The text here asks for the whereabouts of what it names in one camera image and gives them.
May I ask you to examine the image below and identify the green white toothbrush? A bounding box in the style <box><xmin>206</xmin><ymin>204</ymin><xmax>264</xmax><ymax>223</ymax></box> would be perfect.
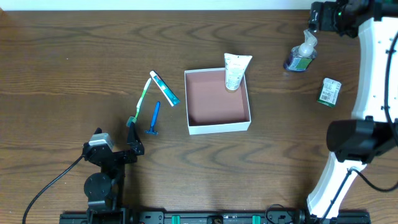
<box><xmin>126</xmin><ymin>78</ymin><xmax>152</xmax><ymax>127</ymax></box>

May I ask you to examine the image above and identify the clear blue soap pump bottle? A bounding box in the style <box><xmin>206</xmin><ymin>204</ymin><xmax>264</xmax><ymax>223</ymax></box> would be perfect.
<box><xmin>284</xmin><ymin>29</ymin><xmax>317</xmax><ymax>72</ymax></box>

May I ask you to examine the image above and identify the small green white box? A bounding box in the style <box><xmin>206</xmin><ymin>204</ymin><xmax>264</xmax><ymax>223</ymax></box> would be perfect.
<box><xmin>317</xmin><ymin>78</ymin><xmax>341</xmax><ymax>108</ymax></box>

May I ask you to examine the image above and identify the white lotion tube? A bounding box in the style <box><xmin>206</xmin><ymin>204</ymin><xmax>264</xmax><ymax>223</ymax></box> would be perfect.
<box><xmin>224</xmin><ymin>53</ymin><xmax>252</xmax><ymax>91</ymax></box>

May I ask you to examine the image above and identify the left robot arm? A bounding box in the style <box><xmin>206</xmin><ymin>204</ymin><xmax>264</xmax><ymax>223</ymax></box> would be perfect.
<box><xmin>82</xmin><ymin>121</ymin><xmax>144</xmax><ymax>223</ymax></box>

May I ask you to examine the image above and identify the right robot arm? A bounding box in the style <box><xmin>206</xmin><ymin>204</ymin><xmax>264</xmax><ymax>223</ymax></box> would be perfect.
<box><xmin>296</xmin><ymin>1</ymin><xmax>397</xmax><ymax>223</ymax></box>

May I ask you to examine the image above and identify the blue disposable razor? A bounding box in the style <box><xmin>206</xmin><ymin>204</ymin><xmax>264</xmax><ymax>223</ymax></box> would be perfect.
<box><xmin>145</xmin><ymin>101</ymin><xmax>160</xmax><ymax>136</ymax></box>

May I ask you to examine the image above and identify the green white toothpaste tube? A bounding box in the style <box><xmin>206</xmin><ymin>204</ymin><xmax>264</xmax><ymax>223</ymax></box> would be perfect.
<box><xmin>150</xmin><ymin>70</ymin><xmax>180</xmax><ymax>107</ymax></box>

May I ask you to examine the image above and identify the white cardboard box pink interior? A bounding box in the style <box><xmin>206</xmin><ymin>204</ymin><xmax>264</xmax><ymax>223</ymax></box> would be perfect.
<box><xmin>184</xmin><ymin>68</ymin><xmax>251</xmax><ymax>135</ymax></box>

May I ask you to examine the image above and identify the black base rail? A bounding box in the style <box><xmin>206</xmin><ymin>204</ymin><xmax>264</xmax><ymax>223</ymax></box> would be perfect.
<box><xmin>59</xmin><ymin>209</ymin><xmax>371</xmax><ymax>224</ymax></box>

